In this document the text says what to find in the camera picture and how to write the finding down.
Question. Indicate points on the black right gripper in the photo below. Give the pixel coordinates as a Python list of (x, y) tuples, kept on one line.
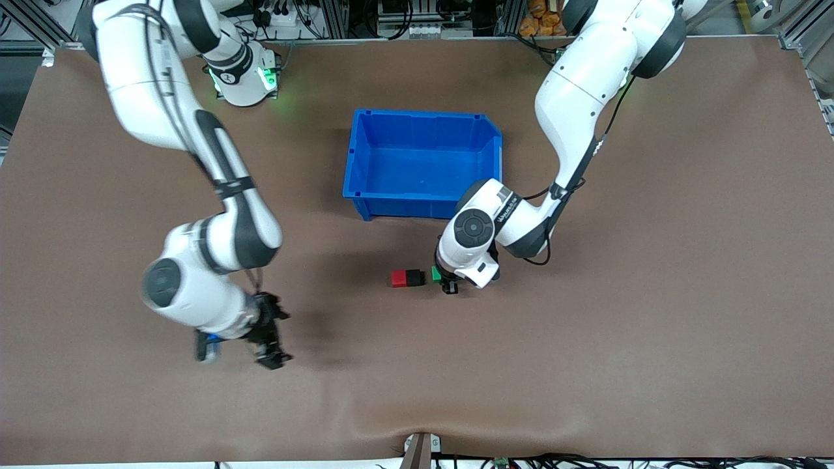
[(265, 322)]

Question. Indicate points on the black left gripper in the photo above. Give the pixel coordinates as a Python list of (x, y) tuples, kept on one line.
[(445, 278)]

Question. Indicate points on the green cube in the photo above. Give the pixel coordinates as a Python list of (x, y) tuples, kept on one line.
[(436, 273)]

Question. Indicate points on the red cube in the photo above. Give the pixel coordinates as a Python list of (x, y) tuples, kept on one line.
[(399, 279)]

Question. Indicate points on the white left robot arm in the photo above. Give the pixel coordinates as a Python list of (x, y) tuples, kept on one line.
[(586, 98)]

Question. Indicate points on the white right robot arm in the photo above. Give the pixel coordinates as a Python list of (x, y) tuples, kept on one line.
[(195, 286)]

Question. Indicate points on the black cube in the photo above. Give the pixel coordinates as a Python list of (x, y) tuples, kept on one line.
[(416, 277)]

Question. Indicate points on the brown table mat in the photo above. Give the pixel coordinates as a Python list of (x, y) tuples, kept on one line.
[(417, 378)]

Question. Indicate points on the blue plastic storage bin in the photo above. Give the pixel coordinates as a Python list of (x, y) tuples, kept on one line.
[(417, 166)]

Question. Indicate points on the metal table clamp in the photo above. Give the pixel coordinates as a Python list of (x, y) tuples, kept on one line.
[(420, 449)]

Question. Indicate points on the orange mesh bag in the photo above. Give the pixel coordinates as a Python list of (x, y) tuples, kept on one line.
[(541, 18)]

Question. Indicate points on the white power strip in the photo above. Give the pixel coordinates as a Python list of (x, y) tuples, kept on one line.
[(280, 16)]

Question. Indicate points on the silver table edge rail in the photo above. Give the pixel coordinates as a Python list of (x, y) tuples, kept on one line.
[(404, 42)]

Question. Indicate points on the aluminium frame profile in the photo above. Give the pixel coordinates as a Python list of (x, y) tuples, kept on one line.
[(808, 49), (39, 23)]

